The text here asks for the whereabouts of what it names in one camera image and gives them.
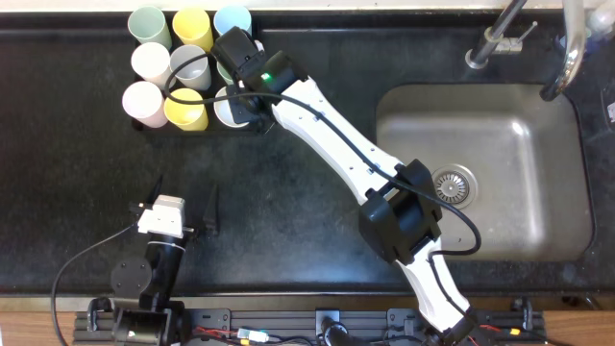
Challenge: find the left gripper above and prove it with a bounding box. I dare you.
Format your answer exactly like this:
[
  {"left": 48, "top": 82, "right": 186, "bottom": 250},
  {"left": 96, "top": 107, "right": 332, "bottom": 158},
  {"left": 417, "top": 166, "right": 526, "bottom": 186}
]
[{"left": 128, "top": 173, "right": 222, "bottom": 238}]

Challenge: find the yellow cup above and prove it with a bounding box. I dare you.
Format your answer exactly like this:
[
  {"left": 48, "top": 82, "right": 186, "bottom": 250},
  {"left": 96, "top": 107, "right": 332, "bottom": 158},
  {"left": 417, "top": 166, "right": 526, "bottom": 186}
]
[
  {"left": 171, "top": 6, "right": 215, "bottom": 54},
  {"left": 162, "top": 86, "right": 210, "bottom": 133}
]

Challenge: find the white cup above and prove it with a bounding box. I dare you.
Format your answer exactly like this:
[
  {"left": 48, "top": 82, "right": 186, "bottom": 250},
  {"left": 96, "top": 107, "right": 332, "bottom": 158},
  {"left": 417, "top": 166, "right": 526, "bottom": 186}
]
[
  {"left": 212, "top": 85, "right": 252, "bottom": 130},
  {"left": 130, "top": 41, "right": 177, "bottom": 91}
]

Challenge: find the pink cup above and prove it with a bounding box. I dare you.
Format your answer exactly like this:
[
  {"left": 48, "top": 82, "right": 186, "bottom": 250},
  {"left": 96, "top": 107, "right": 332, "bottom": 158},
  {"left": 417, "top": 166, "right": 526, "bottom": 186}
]
[{"left": 120, "top": 80, "right": 170, "bottom": 130}]

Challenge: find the black tray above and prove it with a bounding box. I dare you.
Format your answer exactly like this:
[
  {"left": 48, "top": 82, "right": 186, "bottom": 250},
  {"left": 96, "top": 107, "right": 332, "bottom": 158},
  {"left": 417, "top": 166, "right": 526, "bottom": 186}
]
[{"left": 130, "top": 9, "right": 270, "bottom": 137}]

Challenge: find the green cup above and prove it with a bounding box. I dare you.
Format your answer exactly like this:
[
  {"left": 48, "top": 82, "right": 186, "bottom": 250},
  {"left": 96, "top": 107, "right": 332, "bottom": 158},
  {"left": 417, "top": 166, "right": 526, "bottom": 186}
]
[
  {"left": 126, "top": 5, "right": 174, "bottom": 51},
  {"left": 215, "top": 60, "right": 237, "bottom": 87}
]

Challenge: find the grey cup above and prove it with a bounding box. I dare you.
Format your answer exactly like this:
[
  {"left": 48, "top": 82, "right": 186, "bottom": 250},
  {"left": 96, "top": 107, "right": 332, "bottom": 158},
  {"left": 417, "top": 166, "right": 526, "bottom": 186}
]
[{"left": 168, "top": 43, "right": 213, "bottom": 92}]

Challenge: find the blue cup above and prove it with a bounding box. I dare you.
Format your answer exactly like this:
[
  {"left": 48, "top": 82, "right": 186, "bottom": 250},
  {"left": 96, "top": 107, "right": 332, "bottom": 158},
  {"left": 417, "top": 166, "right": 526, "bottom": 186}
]
[{"left": 212, "top": 4, "right": 254, "bottom": 37}]

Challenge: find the steel tap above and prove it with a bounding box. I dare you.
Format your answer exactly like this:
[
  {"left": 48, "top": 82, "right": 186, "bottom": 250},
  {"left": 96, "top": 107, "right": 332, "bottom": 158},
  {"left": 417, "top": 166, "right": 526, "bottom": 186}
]
[{"left": 463, "top": 0, "right": 590, "bottom": 104}]

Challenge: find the steel sink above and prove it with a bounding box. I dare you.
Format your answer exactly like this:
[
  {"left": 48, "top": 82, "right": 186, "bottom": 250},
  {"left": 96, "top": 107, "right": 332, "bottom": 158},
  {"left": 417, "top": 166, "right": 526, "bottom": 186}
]
[{"left": 375, "top": 83, "right": 597, "bottom": 263}]

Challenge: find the blue soap bottle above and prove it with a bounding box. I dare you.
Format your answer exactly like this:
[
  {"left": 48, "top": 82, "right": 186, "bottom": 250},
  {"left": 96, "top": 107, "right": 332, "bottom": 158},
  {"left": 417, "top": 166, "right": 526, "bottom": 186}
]
[{"left": 556, "top": 1, "right": 615, "bottom": 57}]

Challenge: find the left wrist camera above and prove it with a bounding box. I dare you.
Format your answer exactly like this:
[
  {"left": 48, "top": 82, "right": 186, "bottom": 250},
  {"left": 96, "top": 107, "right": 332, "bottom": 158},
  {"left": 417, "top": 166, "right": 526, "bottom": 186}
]
[{"left": 136, "top": 193, "right": 187, "bottom": 240}]

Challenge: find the mounting rail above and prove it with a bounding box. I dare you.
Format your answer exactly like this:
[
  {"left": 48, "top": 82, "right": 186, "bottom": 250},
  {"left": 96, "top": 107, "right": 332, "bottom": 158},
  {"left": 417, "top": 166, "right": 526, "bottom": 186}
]
[{"left": 71, "top": 296, "right": 547, "bottom": 346}]

